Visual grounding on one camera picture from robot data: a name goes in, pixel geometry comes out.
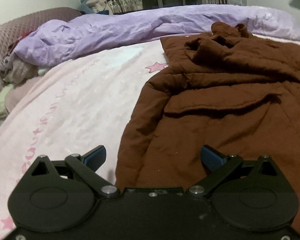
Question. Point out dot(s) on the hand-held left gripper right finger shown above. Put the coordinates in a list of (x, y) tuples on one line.
[(211, 158)]

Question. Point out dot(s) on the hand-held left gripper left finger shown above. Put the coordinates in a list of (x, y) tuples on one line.
[(96, 156)]

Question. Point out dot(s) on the brown padded coat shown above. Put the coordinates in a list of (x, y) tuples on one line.
[(215, 100)]

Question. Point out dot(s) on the grey clothes pile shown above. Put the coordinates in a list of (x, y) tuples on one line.
[(20, 71)]

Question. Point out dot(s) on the pink printed bed sheet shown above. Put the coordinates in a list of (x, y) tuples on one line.
[(77, 100)]

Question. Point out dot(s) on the mauve pillow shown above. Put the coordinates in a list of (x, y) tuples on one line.
[(22, 92)]

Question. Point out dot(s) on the green pillow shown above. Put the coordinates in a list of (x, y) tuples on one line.
[(0, 102)]

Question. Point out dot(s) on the purple duvet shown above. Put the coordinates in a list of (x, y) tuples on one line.
[(115, 30)]

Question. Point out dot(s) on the dark red cloth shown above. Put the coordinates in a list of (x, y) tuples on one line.
[(18, 40)]

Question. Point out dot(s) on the blue plush toy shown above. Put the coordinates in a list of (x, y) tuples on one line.
[(93, 5)]

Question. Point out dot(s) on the mauve quilted headboard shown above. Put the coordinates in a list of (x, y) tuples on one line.
[(5, 32)]

